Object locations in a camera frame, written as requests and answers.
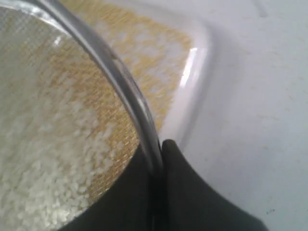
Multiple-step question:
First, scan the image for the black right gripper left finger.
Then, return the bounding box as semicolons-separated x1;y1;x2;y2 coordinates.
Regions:
60;147;152;231

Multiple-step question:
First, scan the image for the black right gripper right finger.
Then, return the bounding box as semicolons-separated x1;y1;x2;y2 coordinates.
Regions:
162;140;267;231

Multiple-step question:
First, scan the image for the round steel mesh sieve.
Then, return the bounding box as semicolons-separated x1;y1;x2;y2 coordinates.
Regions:
0;0;163;231

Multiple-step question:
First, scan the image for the pile of tan grain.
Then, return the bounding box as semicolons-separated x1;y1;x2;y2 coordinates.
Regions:
0;36;139;231

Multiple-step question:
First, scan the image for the yellow millet in tray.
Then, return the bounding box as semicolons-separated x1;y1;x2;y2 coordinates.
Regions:
78;0;192;128

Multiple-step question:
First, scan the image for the white plastic tray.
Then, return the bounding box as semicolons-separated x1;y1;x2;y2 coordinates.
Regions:
77;0;217;154

